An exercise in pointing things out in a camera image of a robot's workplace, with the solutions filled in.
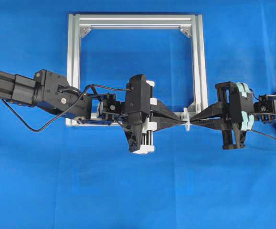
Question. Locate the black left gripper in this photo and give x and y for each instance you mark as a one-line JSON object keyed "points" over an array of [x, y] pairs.
{"points": [[137, 107]]}

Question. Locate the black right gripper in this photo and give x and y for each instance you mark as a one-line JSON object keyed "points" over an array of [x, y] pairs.
{"points": [[232, 114]]}

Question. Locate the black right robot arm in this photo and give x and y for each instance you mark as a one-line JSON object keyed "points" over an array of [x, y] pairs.
{"points": [[264, 109]]}

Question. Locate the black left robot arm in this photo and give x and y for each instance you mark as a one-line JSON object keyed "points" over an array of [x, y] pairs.
{"points": [[52, 93]]}

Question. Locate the blue table cloth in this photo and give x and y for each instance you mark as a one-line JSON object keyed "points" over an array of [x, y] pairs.
{"points": [[86, 178]]}

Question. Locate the white string loop holder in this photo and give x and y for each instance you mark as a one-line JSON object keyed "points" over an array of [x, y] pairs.
{"points": [[186, 119]]}

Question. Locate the aluminium extrusion frame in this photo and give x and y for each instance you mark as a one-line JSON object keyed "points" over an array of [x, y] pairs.
{"points": [[168, 49]]}

